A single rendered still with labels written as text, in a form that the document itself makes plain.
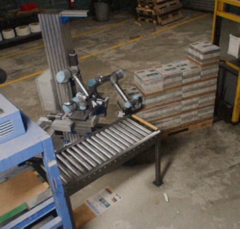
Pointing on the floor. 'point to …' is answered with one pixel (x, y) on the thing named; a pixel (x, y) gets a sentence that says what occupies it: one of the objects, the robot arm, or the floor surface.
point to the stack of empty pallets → (144, 12)
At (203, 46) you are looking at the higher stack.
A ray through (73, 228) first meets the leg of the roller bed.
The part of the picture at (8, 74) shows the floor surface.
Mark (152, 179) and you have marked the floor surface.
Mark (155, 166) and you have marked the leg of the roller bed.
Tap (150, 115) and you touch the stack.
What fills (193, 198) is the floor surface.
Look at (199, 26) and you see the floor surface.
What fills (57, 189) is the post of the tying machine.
